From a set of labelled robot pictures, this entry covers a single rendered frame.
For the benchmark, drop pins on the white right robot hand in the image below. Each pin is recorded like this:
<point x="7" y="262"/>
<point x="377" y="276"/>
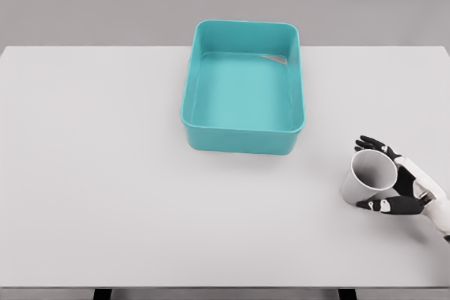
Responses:
<point x="418" y="180"/>

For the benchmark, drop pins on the white paper cup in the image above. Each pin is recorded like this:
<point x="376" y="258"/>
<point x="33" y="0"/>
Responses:
<point x="369" y="173"/>

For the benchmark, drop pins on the teal rectangular plastic basket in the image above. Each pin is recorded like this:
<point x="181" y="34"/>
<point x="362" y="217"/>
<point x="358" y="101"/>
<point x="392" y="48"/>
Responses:
<point x="242" y="92"/>

